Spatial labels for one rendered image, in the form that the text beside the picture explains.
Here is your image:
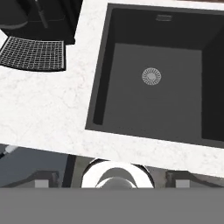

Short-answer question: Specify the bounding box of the open grey drawer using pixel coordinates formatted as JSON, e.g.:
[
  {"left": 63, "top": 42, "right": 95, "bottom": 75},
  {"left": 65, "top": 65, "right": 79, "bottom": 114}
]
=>
[{"left": 0, "top": 143, "right": 77, "bottom": 189}]

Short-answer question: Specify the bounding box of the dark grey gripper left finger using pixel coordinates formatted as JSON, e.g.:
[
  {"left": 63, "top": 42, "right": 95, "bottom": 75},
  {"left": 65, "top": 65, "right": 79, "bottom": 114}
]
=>
[{"left": 2, "top": 170, "right": 60, "bottom": 189}]

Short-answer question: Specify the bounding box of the black coffee machine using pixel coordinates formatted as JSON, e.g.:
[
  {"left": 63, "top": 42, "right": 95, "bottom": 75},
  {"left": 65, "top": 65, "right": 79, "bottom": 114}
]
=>
[{"left": 0, "top": 0, "right": 84, "bottom": 73}]

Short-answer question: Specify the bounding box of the white and black round object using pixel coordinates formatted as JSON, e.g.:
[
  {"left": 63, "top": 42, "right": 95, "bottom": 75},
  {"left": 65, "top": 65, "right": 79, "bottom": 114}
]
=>
[{"left": 80, "top": 158, "right": 156, "bottom": 189}]

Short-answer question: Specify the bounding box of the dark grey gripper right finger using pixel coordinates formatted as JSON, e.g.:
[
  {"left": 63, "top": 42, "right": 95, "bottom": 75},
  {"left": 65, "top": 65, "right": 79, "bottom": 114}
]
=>
[{"left": 164, "top": 170, "right": 224, "bottom": 189}]

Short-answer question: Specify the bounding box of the black kitchen sink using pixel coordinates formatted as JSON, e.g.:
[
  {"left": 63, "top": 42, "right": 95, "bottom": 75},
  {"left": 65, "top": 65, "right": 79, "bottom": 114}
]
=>
[{"left": 84, "top": 3, "right": 224, "bottom": 150}]

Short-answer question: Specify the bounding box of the rolling pin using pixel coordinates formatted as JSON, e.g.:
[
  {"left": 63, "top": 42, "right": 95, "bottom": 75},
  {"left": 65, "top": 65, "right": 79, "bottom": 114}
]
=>
[{"left": 0, "top": 144, "right": 19, "bottom": 160}]

